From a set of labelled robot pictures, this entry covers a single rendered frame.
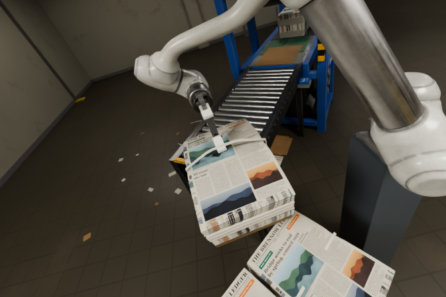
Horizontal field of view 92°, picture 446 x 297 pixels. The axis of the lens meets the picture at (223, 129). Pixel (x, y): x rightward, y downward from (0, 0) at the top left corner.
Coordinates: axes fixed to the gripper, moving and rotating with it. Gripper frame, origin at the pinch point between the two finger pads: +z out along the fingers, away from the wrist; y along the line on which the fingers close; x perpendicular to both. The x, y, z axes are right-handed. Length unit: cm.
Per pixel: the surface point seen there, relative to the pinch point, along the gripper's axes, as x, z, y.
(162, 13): 3, -589, 67
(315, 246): -18, 26, 45
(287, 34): -125, -189, 64
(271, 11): -268, -544, 145
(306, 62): -102, -113, 62
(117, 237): 119, -70, 132
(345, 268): -22, 35, 45
